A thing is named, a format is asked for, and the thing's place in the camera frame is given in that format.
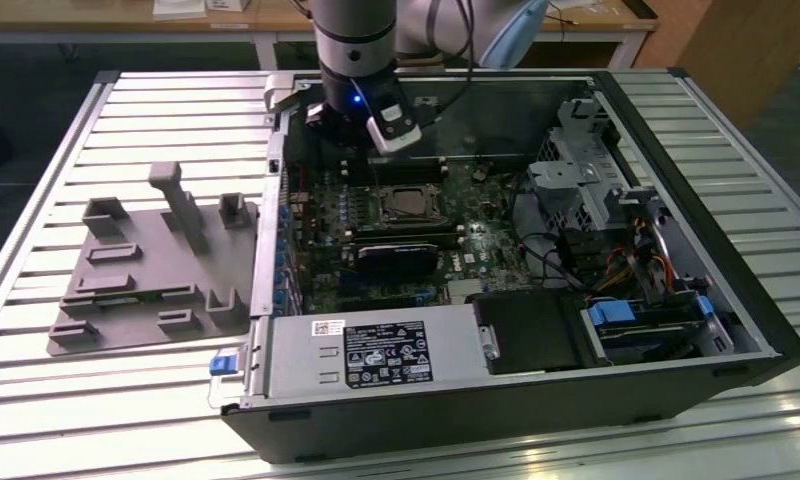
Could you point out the wooden desk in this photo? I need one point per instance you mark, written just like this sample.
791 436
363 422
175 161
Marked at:
73 27

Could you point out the black plastic drive cover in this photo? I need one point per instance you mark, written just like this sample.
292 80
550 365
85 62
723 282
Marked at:
534 330

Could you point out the green motherboard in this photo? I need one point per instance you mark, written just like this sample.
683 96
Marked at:
494 260

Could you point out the silver power supply unit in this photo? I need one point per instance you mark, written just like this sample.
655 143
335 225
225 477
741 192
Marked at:
300 350

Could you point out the white cardboard box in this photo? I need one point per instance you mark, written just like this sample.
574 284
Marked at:
180 10

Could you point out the round coin battery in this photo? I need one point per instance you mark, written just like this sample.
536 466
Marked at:
480 174

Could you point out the black graphics card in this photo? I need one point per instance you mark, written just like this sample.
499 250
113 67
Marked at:
400 260

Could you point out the black open PC case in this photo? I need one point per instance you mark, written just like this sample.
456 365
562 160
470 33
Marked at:
440 430

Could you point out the metal disk bay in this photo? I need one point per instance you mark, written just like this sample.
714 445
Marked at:
567 172

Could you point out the white labelled box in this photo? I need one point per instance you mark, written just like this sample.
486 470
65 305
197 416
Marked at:
227 5

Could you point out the small silver chipset heatsink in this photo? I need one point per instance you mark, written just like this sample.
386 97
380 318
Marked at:
464 290

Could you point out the blue plastic case latch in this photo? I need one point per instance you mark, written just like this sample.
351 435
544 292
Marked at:
221 364

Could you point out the blue disk carrier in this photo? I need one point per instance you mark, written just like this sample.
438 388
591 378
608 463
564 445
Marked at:
610 312

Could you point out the hard disk drive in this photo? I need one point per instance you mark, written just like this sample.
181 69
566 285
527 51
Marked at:
640 327

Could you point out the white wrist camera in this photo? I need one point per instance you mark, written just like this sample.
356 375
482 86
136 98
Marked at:
396 135

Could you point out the grey parts rack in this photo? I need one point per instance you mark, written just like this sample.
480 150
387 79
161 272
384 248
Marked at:
140 310

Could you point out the wooden cabinet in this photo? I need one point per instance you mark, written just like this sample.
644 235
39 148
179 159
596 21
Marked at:
747 50

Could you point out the CPU socket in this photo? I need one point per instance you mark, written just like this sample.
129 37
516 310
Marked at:
378 222

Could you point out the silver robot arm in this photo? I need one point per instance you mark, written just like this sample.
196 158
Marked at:
354 35

